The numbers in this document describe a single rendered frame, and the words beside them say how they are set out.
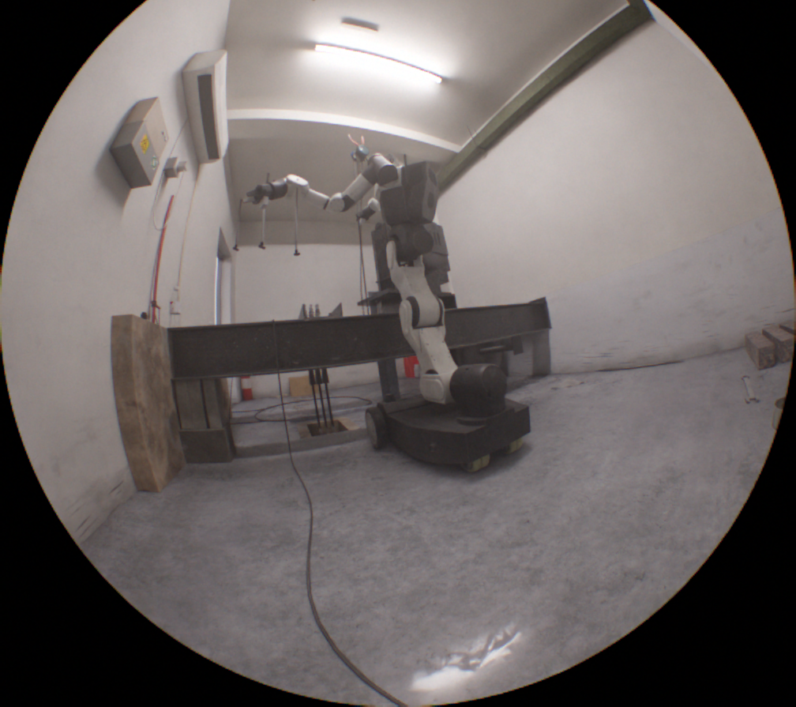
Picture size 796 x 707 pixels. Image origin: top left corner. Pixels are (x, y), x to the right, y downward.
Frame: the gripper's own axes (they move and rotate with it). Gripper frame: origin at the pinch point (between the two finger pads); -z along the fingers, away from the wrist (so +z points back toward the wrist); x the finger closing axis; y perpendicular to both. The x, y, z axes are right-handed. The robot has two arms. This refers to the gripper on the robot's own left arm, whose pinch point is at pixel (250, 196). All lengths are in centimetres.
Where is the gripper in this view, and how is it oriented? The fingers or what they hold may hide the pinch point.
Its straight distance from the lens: 123.7
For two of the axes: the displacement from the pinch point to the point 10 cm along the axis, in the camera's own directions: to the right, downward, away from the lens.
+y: 4.4, 8.6, 2.6
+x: 7.6, -1.9, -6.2
